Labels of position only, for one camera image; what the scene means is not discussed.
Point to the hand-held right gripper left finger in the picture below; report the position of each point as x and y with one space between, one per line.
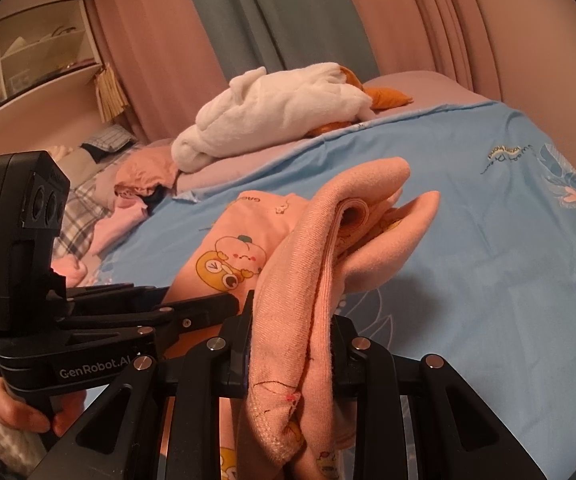
242 365

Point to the crumpled peach garment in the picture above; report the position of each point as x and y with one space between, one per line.
143 170

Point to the mauve bed sheet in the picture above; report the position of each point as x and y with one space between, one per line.
248 165

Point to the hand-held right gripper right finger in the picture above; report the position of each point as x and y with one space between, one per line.
355 360

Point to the blue floral blanket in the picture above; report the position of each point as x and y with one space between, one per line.
467 210

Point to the white plush duck toy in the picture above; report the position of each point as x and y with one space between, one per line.
278 105

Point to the light pink garment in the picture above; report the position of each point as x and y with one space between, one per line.
118 225

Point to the white shelf unit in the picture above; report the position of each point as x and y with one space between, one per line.
43 35

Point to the pink curtain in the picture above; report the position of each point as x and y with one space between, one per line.
158 50
417 15

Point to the pink cartoon print shirt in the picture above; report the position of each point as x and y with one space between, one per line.
288 285

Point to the person's left hand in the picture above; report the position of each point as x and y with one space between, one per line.
23 412

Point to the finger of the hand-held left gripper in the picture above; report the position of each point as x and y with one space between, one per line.
118 327
118 297

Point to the beige hanging tassel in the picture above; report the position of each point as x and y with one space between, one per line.
110 95

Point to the folded pink cloth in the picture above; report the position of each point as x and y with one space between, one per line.
70 270

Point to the dark crumpled garment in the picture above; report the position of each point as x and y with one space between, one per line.
154 197

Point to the grey plaid cloth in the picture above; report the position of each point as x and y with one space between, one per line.
108 142

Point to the teal curtain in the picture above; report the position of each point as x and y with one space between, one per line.
293 15

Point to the plaid pillow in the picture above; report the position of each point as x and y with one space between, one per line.
75 215

